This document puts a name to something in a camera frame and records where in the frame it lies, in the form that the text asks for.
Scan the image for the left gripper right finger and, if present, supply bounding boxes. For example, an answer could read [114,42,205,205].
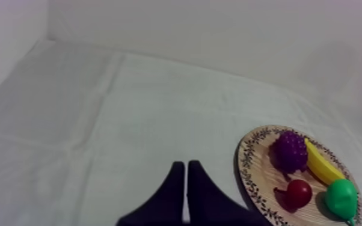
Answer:
[186,159,274,226]

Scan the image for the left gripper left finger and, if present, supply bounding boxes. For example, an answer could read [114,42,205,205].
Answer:
[115,161,186,226]

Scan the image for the round wooden board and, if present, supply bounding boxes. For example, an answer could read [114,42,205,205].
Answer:
[237,124,362,226]

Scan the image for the purple toy grapes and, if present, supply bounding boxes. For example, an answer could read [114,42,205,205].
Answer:
[274,130,309,173]

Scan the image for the small red fruit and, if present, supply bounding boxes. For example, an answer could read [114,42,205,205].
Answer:
[274,179,313,209]

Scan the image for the yellow toy banana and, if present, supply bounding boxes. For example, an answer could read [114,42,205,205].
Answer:
[304,137,346,186]

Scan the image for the green toy pear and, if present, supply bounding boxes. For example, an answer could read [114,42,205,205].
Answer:
[324,178,358,226]

